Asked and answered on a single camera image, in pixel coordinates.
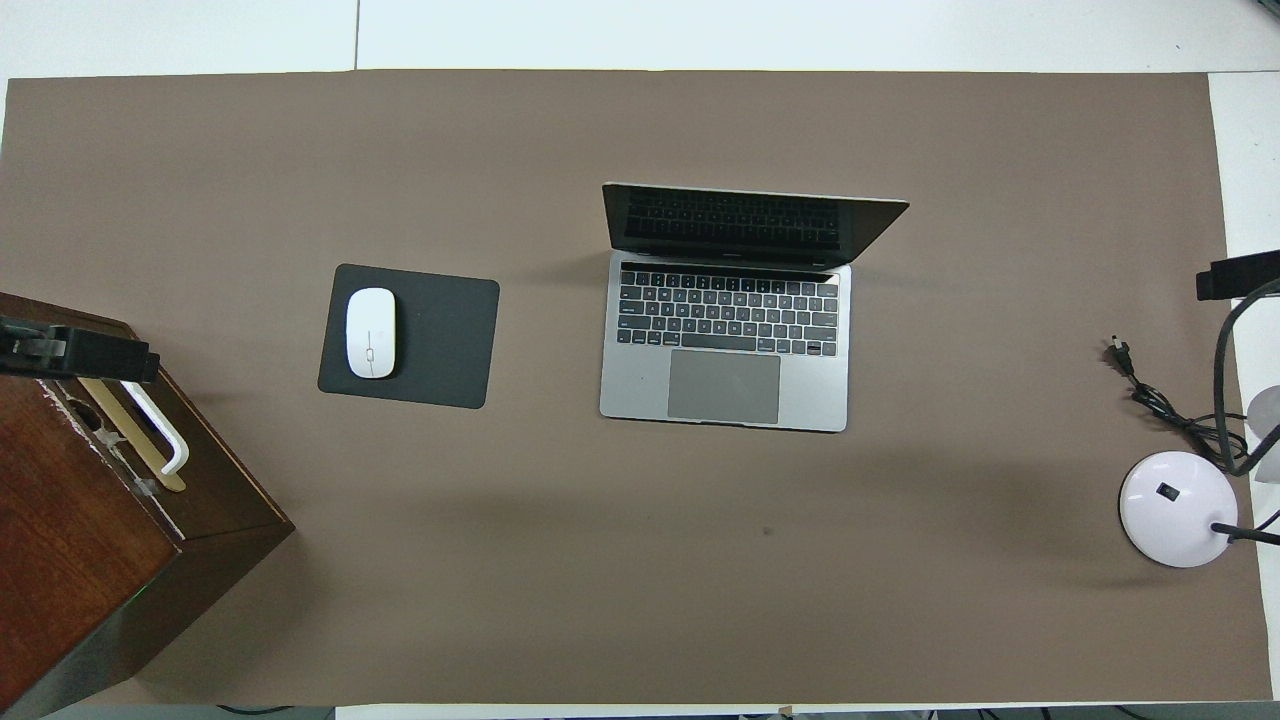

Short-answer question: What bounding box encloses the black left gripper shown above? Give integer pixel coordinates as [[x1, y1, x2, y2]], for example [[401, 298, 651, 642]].
[[0, 315, 161, 385]]

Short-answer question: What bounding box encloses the silver grey laptop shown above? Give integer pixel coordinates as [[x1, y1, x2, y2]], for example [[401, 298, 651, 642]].
[[598, 182, 911, 434]]

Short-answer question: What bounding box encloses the dark brown wooden box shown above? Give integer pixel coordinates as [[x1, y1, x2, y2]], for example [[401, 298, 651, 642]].
[[0, 292, 296, 716]]

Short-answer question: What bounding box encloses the white desk lamp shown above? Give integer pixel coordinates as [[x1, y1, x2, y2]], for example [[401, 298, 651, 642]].
[[1118, 385, 1280, 569]]

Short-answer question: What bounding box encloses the white computer mouse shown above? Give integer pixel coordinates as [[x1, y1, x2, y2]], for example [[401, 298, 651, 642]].
[[345, 287, 398, 380]]

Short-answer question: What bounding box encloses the black mouse pad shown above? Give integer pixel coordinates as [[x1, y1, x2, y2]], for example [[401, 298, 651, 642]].
[[317, 263, 501, 410]]

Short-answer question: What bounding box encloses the brown table mat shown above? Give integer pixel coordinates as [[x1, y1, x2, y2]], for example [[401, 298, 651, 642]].
[[0, 68, 1273, 707]]

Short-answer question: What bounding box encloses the brass handle plate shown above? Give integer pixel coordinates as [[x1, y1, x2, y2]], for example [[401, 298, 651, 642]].
[[78, 378, 187, 493]]

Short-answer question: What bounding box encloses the grey right arm cable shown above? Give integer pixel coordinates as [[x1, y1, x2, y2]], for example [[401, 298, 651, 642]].
[[1213, 280, 1280, 478]]

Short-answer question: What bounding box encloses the white box handle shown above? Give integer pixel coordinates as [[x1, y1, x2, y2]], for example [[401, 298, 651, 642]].
[[120, 382, 190, 476]]

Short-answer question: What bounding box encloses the black power cable with plug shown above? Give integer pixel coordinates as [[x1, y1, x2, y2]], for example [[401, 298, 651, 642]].
[[1105, 337, 1251, 473]]

